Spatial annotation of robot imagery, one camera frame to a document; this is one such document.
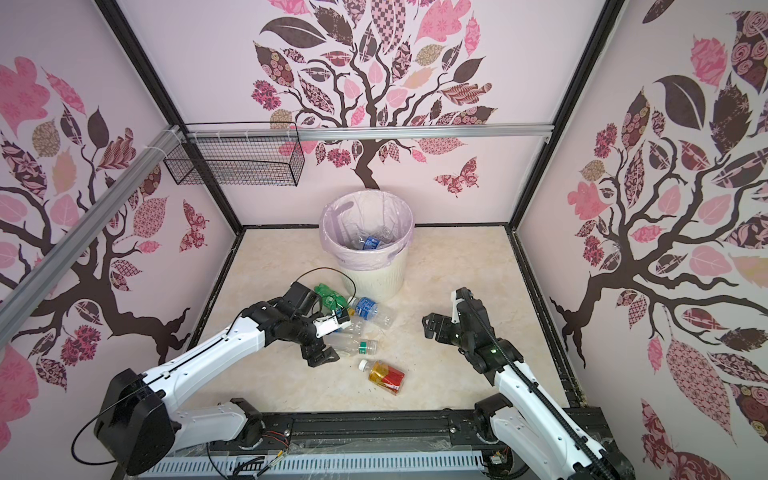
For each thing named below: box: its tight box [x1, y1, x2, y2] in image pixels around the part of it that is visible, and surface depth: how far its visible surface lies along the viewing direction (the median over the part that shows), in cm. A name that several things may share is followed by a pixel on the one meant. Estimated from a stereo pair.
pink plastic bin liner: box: [319, 190, 415, 271], surface depth 92 cm
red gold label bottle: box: [358, 359, 405, 396], surface depth 79 cm
